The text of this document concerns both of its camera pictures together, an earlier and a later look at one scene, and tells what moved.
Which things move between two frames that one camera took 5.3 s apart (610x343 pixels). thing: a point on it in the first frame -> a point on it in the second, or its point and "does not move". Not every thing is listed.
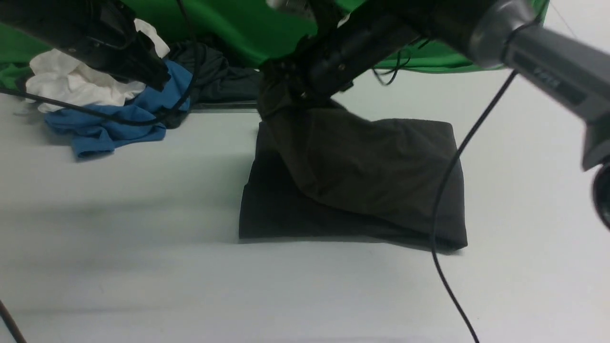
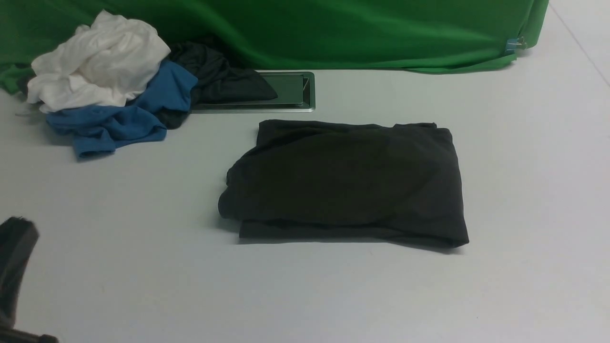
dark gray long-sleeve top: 323,171 does not move
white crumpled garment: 57,75 does not move
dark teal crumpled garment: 213,79 does not move
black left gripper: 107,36 -> 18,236
